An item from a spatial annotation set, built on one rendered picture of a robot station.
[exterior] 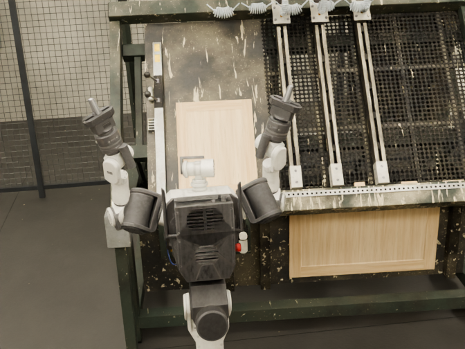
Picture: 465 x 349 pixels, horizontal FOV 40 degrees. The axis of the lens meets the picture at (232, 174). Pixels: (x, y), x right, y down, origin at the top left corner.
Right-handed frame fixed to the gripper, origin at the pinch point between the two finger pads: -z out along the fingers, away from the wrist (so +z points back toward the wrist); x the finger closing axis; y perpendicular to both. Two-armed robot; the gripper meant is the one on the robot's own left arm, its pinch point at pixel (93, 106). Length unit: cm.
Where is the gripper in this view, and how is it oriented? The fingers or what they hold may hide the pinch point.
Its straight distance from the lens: 234.5
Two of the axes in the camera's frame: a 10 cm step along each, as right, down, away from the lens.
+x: 7.3, -5.3, 4.3
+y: 6.2, 2.5, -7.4
